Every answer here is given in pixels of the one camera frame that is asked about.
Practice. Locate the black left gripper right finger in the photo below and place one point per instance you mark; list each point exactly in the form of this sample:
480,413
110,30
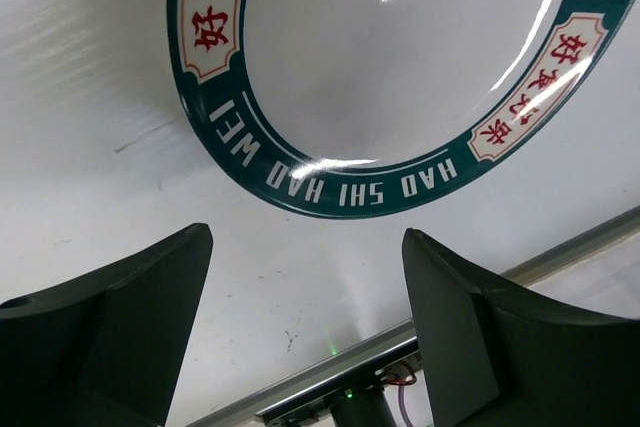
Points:
495,353

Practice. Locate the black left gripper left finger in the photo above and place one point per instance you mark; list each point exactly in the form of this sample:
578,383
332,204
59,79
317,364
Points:
105,348

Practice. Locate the white plate teal rim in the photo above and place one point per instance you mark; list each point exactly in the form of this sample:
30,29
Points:
357,109

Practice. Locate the aluminium table edge rail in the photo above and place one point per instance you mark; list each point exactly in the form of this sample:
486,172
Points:
401,340

